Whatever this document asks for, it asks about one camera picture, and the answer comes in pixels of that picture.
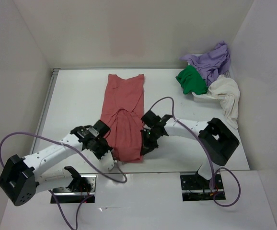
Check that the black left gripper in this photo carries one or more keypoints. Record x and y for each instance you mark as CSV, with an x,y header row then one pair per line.
x,y
108,148

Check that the green t shirt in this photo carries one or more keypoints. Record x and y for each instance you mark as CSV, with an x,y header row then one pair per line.
x,y
191,81

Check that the white plastic basket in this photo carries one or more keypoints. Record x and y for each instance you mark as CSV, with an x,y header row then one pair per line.
x,y
209,98

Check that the purple t shirt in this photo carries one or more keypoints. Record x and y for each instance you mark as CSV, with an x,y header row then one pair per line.
x,y
211,64

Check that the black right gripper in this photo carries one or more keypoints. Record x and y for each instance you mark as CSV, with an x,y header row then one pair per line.
x,y
147,146

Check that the cream white t shirt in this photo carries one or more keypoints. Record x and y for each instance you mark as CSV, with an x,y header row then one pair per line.
x,y
227,91

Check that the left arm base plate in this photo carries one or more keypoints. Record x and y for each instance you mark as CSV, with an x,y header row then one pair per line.
x,y
86,189

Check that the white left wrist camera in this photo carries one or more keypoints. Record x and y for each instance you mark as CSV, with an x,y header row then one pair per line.
x,y
107,161

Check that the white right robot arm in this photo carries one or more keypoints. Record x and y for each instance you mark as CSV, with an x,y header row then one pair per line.
x,y
216,139

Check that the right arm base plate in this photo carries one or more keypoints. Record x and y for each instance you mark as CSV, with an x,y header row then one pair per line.
x,y
196,188

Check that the red t shirt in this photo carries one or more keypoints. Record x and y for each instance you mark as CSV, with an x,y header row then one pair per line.
x,y
122,110

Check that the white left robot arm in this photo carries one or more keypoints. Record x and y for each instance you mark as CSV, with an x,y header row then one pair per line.
x,y
24,177

